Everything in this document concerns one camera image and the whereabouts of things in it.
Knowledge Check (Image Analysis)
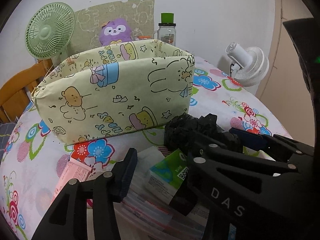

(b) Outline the yellow cartoon paper box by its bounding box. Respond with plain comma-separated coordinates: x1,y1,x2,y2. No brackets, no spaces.
31,40,195,145

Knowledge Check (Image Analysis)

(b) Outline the green desk fan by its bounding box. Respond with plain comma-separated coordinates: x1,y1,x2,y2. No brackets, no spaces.
24,2,75,66

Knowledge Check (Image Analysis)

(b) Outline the white floor fan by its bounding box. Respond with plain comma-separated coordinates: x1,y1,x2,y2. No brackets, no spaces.
217,42,270,94

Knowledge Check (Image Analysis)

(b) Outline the green cartoon patterned board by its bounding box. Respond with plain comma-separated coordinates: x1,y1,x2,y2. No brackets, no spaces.
67,0,155,56

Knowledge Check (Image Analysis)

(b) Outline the glass jar with green lid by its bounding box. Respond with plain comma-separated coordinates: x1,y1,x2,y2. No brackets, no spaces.
153,12,176,46

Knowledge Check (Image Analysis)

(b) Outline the green tissue pack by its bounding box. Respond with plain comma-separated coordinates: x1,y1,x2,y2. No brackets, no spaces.
145,149,189,204

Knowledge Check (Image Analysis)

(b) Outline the grey plaid pillow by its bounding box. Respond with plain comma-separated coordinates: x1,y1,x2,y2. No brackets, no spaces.
0,122,16,152

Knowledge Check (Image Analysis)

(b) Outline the pink mask packet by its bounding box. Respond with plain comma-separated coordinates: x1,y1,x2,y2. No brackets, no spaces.
52,158,92,202

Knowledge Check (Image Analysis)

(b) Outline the purple plush toy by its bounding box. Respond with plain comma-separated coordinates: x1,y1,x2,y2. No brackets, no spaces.
99,18,132,46

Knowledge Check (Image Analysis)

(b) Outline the beige door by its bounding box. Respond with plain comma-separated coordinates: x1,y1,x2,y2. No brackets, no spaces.
256,0,315,145

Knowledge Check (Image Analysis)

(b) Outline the floral tablecloth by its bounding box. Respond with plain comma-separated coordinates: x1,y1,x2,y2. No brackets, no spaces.
1,57,288,239

